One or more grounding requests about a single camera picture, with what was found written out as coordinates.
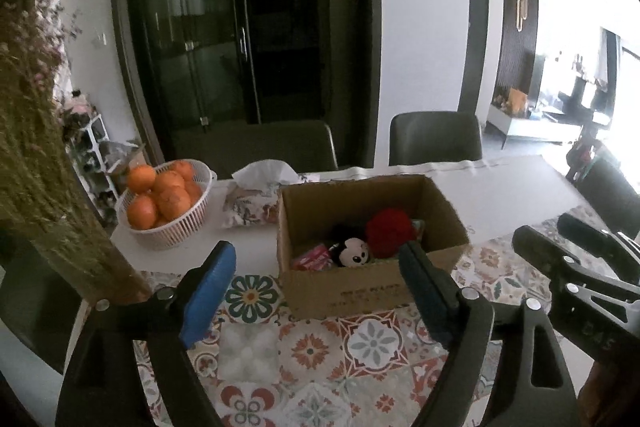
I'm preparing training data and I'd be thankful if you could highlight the red pompom green plush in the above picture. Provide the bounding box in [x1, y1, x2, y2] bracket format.
[366, 208, 425, 259]

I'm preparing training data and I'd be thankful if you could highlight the Mickey Mouse plush toy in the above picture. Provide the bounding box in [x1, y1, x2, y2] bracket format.
[329, 237, 371, 268]

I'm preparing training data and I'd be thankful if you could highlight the red snack packet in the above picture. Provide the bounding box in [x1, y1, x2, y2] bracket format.
[292, 244, 333, 272]

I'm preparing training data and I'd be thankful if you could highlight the dark side chair right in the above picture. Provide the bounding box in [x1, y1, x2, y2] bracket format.
[576, 159, 640, 239]

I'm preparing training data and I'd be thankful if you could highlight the dark side chair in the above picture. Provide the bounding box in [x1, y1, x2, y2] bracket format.
[576, 159, 640, 239]
[1, 251, 81, 374]

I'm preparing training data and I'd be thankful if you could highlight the dark side chair left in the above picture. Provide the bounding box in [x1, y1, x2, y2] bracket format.
[1, 251, 81, 374]

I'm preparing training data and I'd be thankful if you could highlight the glass vase with water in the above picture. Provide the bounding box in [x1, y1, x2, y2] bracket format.
[26, 212, 151, 305]

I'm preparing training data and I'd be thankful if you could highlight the white tv cabinet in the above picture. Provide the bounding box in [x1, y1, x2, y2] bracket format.
[486, 105, 582, 148]

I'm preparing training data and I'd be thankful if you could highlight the patterned tablecloth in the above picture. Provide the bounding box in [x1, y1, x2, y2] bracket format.
[112, 156, 605, 426]

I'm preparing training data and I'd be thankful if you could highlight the white basket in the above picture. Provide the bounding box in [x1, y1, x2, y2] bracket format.
[116, 159, 217, 251]

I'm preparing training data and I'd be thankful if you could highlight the orange fruit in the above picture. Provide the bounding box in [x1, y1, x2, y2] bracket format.
[126, 165, 156, 194]
[157, 187, 191, 221]
[152, 169, 186, 195]
[127, 194, 158, 231]

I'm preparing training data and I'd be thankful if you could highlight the dried flower bunch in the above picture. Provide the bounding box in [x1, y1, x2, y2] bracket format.
[0, 0, 116, 287]

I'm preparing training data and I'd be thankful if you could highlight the brown cardboard box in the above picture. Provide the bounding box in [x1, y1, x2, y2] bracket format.
[277, 176, 470, 320]

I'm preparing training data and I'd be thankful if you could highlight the floral tissue box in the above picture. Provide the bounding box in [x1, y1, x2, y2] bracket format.
[221, 159, 300, 229]

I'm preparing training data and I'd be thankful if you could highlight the white shoe rack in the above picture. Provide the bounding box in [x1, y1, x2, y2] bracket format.
[62, 90, 118, 233]

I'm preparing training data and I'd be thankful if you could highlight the dark glass cabinet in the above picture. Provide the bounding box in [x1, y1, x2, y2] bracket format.
[112, 0, 382, 167]

